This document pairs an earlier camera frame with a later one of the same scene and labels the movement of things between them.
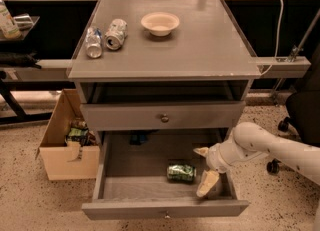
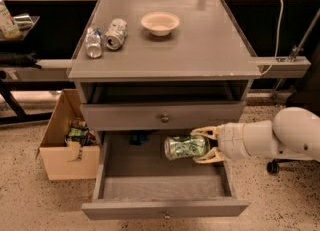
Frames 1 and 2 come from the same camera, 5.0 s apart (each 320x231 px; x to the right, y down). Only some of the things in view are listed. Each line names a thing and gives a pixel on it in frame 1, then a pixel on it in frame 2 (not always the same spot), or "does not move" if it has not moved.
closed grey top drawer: [162, 115] does not move
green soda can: [181, 172] → [176, 147]
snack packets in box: [79, 132] does not move
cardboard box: [65, 161] does not move
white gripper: [213, 160] → [231, 141]
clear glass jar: [94, 48] does not move
